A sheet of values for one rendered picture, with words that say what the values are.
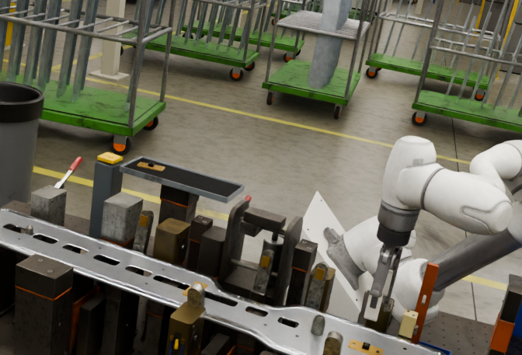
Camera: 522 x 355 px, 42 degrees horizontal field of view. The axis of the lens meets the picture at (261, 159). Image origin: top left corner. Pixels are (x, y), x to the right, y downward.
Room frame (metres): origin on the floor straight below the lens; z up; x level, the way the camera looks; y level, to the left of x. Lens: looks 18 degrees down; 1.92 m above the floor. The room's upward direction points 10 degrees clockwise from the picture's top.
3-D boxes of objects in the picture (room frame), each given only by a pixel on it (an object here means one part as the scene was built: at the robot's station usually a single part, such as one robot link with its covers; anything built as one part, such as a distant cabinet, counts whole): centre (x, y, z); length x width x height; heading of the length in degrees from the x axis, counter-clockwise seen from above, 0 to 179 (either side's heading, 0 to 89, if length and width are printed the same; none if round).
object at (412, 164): (1.46, -0.34, 1.47); 0.13 x 0.11 x 0.16; 46
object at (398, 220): (1.47, -0.33, 1.36); 0.09 x 0.09 x 0.06
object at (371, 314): (1.40, -0.31, 1.16); 0.03 x 0.01 x 0.07; 73
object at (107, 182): (2.07, 0.48, 0.92); 0.08 x 0.08 x 0.44; 73
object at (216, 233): (1.82, 0.08, 0.89); 0.12 x 0.07 x 0.38; 163
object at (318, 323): (1.51, -0.21, 1.02); 0.03 x 0.03 x 0.07
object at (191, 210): (2.00, 0.23, 0.92); 0.10 x 0.08 x 0.45; 73
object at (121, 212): (1.88, 0.37, 0.90); 0.13 x 0.08 x 0.41; 163
